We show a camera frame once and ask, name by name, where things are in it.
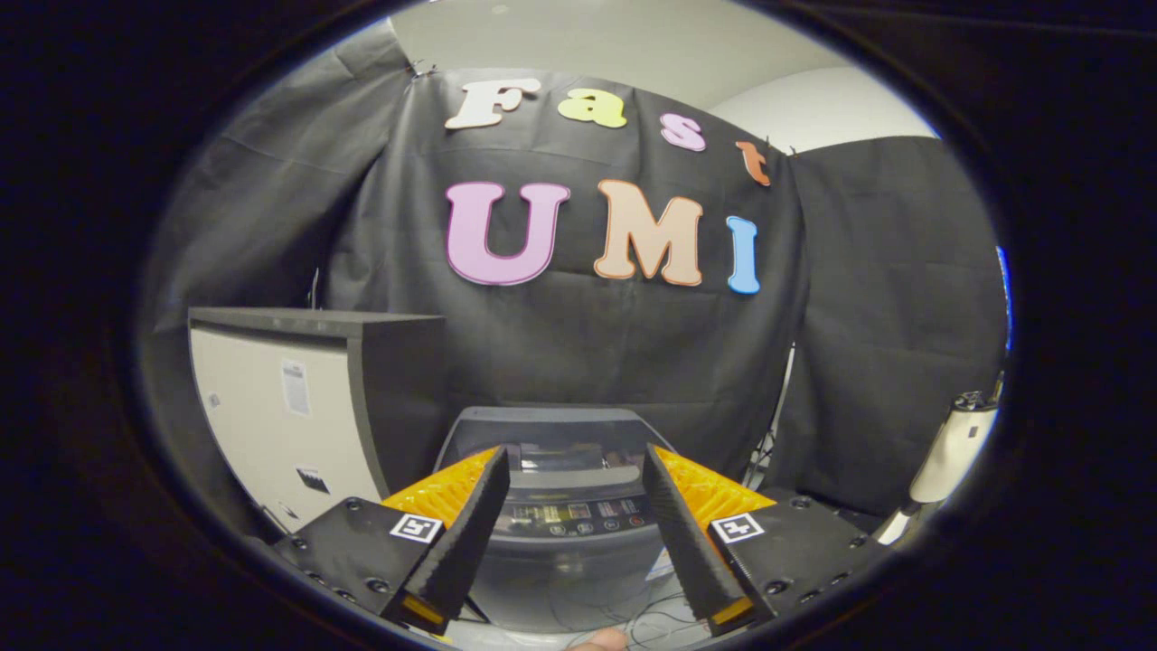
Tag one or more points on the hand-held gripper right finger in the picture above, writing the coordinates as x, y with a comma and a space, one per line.
691, 551

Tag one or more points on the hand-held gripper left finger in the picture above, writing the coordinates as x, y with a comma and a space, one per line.
465, 551

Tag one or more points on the grey washing machine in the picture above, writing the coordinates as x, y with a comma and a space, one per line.
569, 579

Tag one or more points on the black backdrop cloth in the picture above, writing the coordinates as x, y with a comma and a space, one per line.
587, 344

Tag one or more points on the beige and dark cabinet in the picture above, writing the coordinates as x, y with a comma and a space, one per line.
262, 416

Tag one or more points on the white cylindrical device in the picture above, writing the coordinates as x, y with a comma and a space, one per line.
949, 452

